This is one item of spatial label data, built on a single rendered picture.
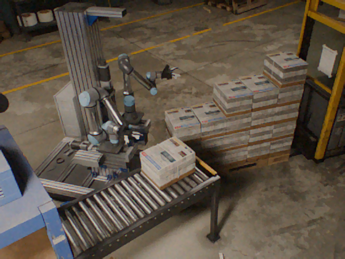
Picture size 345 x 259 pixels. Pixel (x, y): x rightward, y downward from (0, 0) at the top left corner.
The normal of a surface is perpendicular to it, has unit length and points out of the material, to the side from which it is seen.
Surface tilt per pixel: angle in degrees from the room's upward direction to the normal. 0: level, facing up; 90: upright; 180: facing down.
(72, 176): 0
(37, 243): 0
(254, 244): 0
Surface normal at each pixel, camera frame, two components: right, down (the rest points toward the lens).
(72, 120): -0.29, 0.58
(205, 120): -0.05, -0.81
